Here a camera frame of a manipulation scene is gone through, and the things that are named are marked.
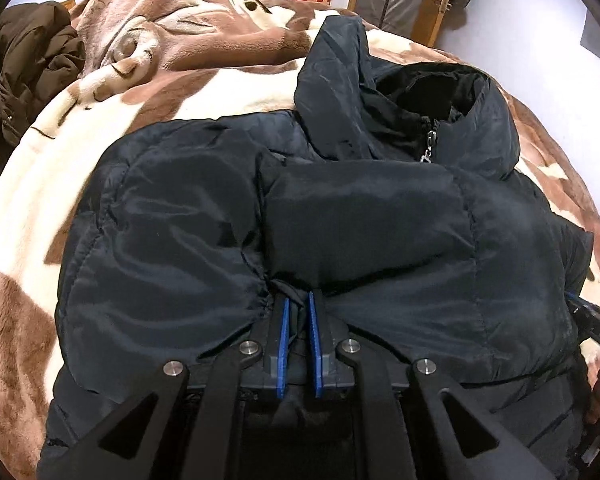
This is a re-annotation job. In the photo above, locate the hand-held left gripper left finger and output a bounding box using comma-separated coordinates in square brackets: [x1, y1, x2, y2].
[37, 292, 301, 480]

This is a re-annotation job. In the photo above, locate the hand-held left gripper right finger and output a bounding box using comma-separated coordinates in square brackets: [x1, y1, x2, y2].
[306, 291, 561, 480]

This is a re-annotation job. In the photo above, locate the black puffer jacket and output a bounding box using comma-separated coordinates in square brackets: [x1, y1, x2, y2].
[35, 15, 596, 480]

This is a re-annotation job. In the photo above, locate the brown cream printed blanket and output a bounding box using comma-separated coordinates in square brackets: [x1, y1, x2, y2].
[0, 0, 600, 466]

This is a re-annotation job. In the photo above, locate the wooden framed door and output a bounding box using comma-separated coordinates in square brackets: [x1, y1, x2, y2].
[347, 0, 459, 49]

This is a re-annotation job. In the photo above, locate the brown jacket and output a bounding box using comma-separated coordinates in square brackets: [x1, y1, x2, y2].
[0, 1, 87, 196]

